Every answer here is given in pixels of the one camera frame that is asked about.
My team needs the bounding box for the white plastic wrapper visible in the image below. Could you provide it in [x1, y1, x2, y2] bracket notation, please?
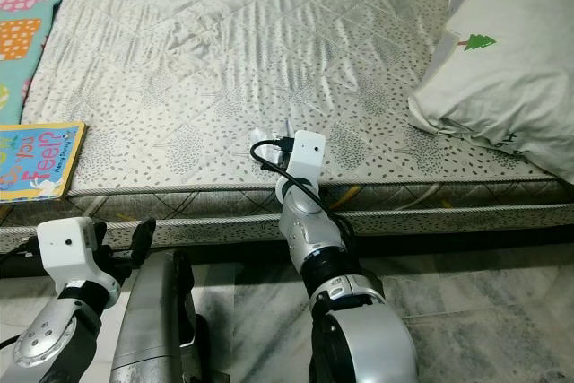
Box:
[249, 118, 292, 169]

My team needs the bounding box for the white pillow with green tree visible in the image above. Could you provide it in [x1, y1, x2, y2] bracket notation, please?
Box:
[408, 0, 574, 173]

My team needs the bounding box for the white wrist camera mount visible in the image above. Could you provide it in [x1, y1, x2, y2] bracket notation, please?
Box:
[36, 217, 119, 303]
[287, 129, 326, 187]

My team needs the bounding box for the grey quilted spotted mattress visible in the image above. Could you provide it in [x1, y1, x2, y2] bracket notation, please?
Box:
[0, 0, 574, 254]

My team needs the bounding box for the teal blanket with colourful patches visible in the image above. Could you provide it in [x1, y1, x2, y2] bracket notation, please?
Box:
[0, 0, 86, 128]

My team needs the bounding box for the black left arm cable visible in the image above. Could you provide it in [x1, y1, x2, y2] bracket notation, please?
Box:
[0, 238, 41, 353]

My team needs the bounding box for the colourful children's picture book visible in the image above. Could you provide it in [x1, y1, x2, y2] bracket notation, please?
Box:
[0, 121, 88, 203]

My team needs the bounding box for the silver robot left leg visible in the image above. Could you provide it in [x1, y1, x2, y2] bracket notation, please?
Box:
[109, 250, 198, 383]

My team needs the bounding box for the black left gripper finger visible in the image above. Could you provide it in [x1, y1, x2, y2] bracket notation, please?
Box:
[130, 218, 155, 263]

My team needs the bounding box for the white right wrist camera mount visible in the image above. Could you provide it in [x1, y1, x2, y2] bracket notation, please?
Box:
[287, 129, 326, 187]

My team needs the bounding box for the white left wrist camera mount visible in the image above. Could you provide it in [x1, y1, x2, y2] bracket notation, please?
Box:
[36, 217, 119, 303]

